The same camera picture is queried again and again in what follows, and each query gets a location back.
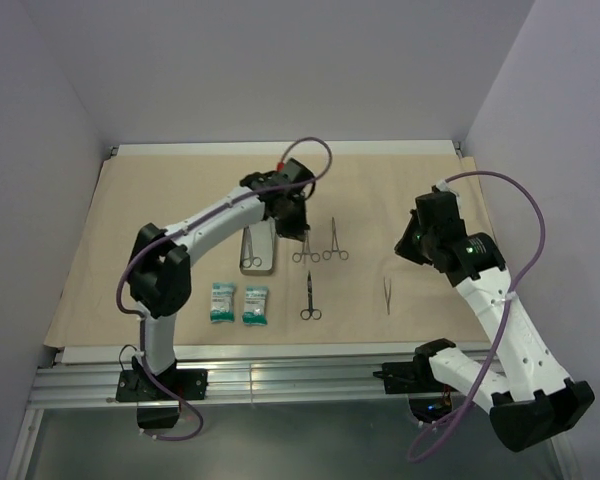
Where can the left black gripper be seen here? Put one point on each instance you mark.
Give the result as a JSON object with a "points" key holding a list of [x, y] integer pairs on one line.
{"points": [[295, 230]]}

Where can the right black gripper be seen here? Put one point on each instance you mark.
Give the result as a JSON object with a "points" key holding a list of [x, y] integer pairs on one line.
{"points": [[403, 246]]}

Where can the metal instrument tray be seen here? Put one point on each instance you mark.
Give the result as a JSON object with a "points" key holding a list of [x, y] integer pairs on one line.
{"points": [[264, 245]]}

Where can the steel hemostat forceps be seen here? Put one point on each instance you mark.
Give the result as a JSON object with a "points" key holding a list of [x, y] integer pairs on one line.
{"points": [[334, 250], [306, 253]]}

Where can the steel tweezers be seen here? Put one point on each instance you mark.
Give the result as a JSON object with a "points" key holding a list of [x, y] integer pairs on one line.
{"points": [[387, 289]]}

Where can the beige cloth wrap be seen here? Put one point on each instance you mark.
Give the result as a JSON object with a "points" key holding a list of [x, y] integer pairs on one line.
{"points": [[370, 197]]}

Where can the teal sterile packet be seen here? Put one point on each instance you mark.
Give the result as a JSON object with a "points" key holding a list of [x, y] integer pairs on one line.
{"points": [[255, 303], [222, 302]]}

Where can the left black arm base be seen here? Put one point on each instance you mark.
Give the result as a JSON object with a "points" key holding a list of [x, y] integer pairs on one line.
{"points": [[157, 408]]}

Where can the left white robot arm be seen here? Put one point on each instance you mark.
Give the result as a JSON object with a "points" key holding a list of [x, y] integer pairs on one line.
{"points": [[157, 281]]}

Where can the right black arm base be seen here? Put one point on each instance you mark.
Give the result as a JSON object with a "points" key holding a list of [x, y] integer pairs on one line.
{"points": [[409, 378]]}

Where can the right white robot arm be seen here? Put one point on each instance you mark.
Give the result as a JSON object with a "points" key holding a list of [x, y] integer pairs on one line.
{"points": [[535, 398]]}

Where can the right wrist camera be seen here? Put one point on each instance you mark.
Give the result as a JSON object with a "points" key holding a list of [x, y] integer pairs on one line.
{"points": [[443, 186]]}

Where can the aluminium mounting rail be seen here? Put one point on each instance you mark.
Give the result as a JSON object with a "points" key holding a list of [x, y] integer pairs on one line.
{"points": [[244, 381]]}

